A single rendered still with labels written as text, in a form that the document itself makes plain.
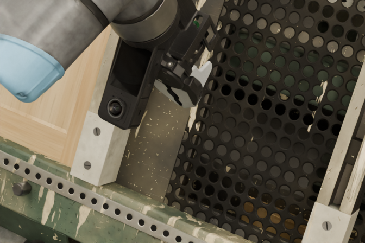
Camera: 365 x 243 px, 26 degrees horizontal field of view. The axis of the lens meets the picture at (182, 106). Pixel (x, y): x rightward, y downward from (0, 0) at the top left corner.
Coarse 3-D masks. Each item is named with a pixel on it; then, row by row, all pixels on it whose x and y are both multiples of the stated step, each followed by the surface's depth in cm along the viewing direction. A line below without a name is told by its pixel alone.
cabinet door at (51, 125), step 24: (96, 48) 147; (72, 72) 150; (96, 72) 147; (0, 96) 157; (48, 96) 152; (72, 96) 150; (0, 120) 157; (24, 120) 154; (48, 120) 152; (72, 120) 150; (24, 144) 155; (48, 144) 152; (72, 144) 150
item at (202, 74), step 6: (204, 66) 97; (210, 66) 98; (192, 72) 94; (198, 72) 95; (204, 72) 97; (198, 78) 96; (204, 78) 98; (204, 84) 99; (174, 90) 95; (180, 90) 93; (180, 96) 96; (186, 96) 94; (186, 102) 97; (198, 102) 98
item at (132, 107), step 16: (128, 48) 86; (144, 48) 85; (160, 48) 86; (128, 64) 86; (144, 64) 85; (160, 64) 87; (112, 80) 87; (128, 80) 87; (144, 80) 86; (112, 96) 87; (128, 96) 87; (144, 96) 87; (112, 112) 87; (128, 112) 87; (128, 128) 87
